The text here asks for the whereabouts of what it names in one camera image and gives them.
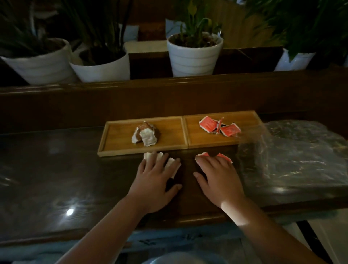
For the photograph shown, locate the person's left forearm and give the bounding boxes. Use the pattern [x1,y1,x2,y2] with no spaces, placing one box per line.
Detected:
[56,196,153,264]

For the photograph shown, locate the wooden tray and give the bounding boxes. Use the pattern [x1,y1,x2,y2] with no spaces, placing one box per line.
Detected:
[97,116,189,157]
[183,110,263,149]

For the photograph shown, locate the green leafy plant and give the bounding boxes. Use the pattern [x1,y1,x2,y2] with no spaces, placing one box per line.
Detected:
[58,0,135,66]
[173,0,223,48]
[0,0,67,57]
[243,0,348,62]

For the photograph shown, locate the person's right forearm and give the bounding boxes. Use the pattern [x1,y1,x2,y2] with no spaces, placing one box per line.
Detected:
[221,196,327,264]

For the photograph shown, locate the person's left hand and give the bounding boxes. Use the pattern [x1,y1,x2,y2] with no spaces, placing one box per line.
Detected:
[126,151,183,215]

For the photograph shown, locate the pale blue cushion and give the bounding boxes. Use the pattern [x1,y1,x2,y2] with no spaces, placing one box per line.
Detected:
[165,18,187,40]
[119,24,140,42]

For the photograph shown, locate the brown and white sauce packet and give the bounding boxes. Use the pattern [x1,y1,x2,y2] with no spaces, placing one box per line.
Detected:
[137,121,156,131]

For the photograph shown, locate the white ribbed plant pot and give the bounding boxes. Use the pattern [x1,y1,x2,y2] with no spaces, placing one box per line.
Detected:
[166,32,224,78]

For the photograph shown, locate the person's right hand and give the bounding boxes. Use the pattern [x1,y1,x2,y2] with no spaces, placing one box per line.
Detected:
[193,155,246,210]

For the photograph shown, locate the dark wooden partition ledge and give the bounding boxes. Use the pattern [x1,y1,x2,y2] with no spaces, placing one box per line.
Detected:
[0,46,348,135]

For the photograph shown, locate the clear plastic bag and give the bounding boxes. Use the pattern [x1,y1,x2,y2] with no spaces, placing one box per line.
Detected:
[236,120,348,208]

